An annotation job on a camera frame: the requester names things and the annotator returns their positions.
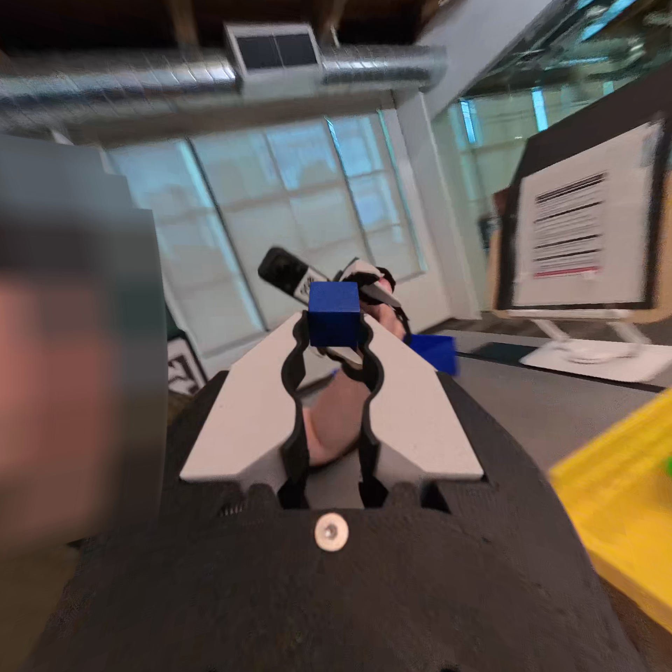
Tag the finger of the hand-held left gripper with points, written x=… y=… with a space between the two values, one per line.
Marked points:
x=344 y=358
x=386 y=298

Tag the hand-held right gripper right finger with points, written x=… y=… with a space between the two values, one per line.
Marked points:
x=425 y=420

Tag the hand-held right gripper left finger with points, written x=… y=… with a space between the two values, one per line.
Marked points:
x=241 y=420

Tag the blue cube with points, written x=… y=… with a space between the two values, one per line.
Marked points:
x=333 y=315

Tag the blue storage bin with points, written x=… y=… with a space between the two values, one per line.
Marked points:
x=433 y=354

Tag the yellow storage bin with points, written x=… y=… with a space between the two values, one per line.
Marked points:
x=619 y=514

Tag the person's left forearm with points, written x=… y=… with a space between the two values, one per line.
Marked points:
x=336 y=425

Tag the person's left hand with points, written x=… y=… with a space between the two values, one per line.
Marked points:
x=388 y=320

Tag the black white marker sign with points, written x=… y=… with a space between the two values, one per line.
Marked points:
x=183 y=367

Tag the large paned window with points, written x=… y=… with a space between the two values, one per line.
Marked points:
x=294 y=183

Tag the dark teal mat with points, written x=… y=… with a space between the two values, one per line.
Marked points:
x=501 y=353

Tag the round silver air duct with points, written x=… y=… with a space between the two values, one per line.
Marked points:
x=131 y=84

